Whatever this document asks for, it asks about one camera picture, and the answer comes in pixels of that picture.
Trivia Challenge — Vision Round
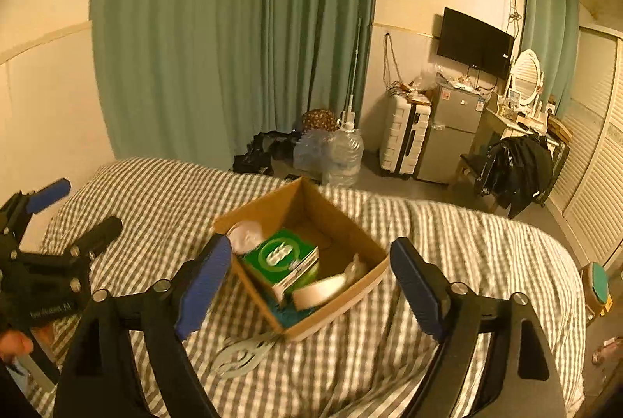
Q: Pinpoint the teal blister pill pack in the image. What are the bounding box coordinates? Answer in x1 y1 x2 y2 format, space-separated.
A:
267 302 318 329

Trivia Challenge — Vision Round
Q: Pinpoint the green white medicine box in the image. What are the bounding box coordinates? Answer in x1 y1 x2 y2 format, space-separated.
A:
242 229 320 304

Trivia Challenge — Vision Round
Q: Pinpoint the white tape roll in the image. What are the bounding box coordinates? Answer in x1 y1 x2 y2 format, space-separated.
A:
291 255 368 311

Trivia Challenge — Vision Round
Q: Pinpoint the clear plastic floss jar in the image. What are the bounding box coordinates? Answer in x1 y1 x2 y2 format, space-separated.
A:
226 220 265 256

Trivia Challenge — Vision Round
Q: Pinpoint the person's left hand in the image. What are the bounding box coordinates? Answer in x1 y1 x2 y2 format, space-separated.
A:
0 330 34 364

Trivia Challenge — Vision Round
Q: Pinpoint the teal topped stool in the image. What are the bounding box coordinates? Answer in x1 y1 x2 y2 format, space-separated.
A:
581 262 612 320

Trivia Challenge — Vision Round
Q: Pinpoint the white louvered wardrobe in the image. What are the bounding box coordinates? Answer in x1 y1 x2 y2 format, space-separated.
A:
549 26 622 272

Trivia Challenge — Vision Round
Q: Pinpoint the black jacket on chair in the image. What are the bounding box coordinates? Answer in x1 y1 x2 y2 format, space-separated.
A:
470 134 570 219

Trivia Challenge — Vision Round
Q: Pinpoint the black bag on floor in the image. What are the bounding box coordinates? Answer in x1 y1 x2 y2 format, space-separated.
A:
232 130 302 176

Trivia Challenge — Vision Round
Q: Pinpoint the open cardboard box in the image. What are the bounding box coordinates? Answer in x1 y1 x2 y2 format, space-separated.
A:
215 179 389 342

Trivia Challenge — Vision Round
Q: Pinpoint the clear water jug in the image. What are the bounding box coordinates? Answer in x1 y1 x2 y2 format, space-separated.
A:
292 129 331 177
322 122 364 187

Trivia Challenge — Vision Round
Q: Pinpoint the white dressing table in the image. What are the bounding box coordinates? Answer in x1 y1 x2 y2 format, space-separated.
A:
470 106 574 156

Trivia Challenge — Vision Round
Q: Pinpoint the large green curtain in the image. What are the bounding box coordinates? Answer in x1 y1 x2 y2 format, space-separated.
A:
90 0 375 170

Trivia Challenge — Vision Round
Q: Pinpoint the silver mini fridge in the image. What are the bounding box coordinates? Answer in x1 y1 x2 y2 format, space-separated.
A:
416 85 485 184

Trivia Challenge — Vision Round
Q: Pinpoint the brown patterned bag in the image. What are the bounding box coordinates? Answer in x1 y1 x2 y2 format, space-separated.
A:
301 109 338 132

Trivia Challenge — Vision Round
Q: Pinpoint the white suitcase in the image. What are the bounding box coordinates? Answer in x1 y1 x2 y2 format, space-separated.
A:
379 93 432 176

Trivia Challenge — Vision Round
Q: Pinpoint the white oval vanity mirror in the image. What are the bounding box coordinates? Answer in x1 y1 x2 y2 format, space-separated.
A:
507 49 543 107

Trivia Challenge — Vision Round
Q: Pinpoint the white mop pole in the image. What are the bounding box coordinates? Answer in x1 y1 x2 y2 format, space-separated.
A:
341 16 362 123

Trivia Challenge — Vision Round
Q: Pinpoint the small green curtain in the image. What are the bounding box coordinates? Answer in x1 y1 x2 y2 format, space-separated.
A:
521 0 580 118

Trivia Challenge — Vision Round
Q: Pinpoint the black wall television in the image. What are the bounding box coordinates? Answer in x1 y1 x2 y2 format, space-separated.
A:
437 7 514 79

